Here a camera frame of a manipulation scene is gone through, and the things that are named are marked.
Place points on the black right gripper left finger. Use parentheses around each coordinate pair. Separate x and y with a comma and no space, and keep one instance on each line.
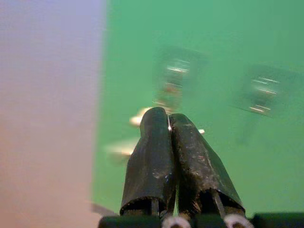
(152,154)

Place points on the clear adhesive wall hook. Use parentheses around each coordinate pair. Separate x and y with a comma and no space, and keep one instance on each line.
(177,69)
(263,89)

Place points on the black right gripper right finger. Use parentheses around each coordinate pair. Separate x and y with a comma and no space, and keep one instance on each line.
(199,171)

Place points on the keys with white plush charm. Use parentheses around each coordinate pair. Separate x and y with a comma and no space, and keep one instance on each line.
(136,120)

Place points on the green wall board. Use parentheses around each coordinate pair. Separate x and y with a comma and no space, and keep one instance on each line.
(261,156)

